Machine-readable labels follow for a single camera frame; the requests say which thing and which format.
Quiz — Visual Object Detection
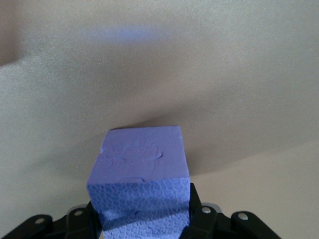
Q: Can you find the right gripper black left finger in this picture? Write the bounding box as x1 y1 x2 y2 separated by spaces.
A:
0 201 104 239

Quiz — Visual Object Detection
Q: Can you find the brown table cover sheet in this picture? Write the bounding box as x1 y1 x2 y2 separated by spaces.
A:
0 0 319 239

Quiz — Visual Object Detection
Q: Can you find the indigo blue foam block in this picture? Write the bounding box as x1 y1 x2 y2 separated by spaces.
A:
86 125 191 239

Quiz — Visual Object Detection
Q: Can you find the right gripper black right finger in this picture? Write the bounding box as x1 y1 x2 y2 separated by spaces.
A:
180 183 283 239

